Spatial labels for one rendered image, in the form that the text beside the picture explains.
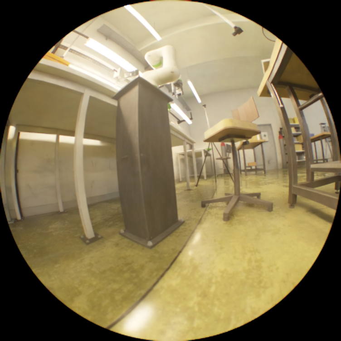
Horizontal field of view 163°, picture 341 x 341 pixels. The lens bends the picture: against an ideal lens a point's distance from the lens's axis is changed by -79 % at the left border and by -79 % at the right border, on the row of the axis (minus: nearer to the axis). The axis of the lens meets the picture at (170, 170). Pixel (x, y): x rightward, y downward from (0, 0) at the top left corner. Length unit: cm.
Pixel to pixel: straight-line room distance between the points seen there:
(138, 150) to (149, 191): 18
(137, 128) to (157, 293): 59
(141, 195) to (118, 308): 42
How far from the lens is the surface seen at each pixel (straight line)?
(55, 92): 95
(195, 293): 38
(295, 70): 112
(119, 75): 108
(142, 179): 49
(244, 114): 126
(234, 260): 47
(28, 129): 149
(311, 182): 106
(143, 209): 51
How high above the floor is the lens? 32
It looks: 1 degrees up
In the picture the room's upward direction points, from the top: 5 degrees counter-clockwise
